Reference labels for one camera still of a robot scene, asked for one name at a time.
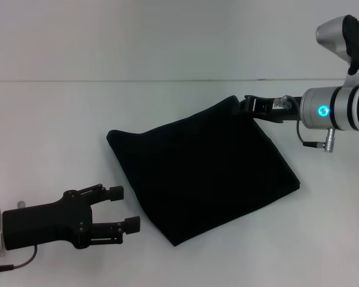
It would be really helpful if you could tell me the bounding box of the gripper cable with plug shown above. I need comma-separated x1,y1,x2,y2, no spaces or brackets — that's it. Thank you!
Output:
273,94,336,153
0,200,39,273

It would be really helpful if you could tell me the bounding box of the right gripper cable with plug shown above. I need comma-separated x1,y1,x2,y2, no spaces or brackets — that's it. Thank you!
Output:
273,94,336,153

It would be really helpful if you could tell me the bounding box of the left gripper cable with plug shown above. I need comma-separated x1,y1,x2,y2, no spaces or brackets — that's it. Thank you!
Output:
0,200,39,273

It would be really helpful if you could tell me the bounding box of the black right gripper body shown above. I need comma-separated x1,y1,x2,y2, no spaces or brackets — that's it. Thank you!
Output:
242,94,305,124

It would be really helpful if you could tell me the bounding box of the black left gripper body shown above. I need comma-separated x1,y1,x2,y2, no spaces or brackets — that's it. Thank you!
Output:
1,189,93,251

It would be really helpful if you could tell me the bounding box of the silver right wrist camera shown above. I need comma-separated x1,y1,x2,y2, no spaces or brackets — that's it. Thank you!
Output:
315,14,359,89

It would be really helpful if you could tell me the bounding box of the black shirt with FREE print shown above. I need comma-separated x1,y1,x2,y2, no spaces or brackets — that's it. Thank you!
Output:
106,94,302,248

